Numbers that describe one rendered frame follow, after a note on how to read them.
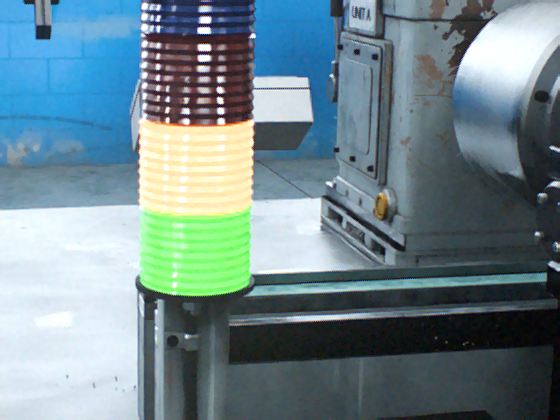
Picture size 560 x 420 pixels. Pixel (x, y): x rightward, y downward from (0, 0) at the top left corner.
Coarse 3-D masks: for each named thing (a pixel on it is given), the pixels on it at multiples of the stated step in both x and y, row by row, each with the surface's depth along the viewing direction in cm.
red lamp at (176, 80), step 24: (144, 48) 58; (168, 48) 57; (192, 48) 57; (216, 48) 57; (240, 48) 57; (144, 72) 59; (168, 72) 57; (192, 72) 57; (216, 72) 57; (240, 72) 58; (144, 96) 59; (168, 96) 58; (192, 96) 57; (216, 96) 57; (240, 96) 58; (168, 120) 58; (192, 120) 57; (216, 120) 58; (240, 120) 58
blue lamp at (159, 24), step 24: (144, 0) 58; (168, 0) 56; (192, 0) 56; (216, 0) 56; (240, 0) 57; (144, 24) 58; (168, 24) 57; (192, 24) 56; (216, 24) 56; (240, 24) 57
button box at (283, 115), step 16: (256, 80) 113; (272, 80) 113; (288, 80) 114; (304, 80) 114; (256, 96) 112; (272, 96) 113; (288, 96) 113; (304, 96) 113; (256, 112) 112; (272, 112) 112; (288, 112) 112; (304, 112) 113; (256, 128) 112; (272, 128) 113; (288, 128) 113; (304, 128) 114; (256, 144) 116; (272, 144) 117; (288, 144) 117
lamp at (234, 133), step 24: (144, 120) 60; (144, 144) 59; (168, 144) 58; (192, 144) 58; (216, 144) 58; (240, 144) 59; (144, 168) 60; (168, 168) 58; (192, 168) 58; (216, 168) 58; (240, 168) 59; (144, 192) 60; (168, 192) 58; (192, 192) 58; (216, 192) 58; (240, 192) 59
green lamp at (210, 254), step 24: (144, 216) 60; (168, 216) 59; (192, 216) 58; (216, 216) 59; (240, 216) 60; (144, 240) 60; (168, 240) 59; (192, 240) 59; (216, 240) 59; (240, 240) 60; (144, 264) 61; (168, 264) 59; (192, 264) 59; (216, 264) 59; (240, 264) 60; (168, 288) 60; (192, 288) 59; (216, 288) 59; (240, 288) 61
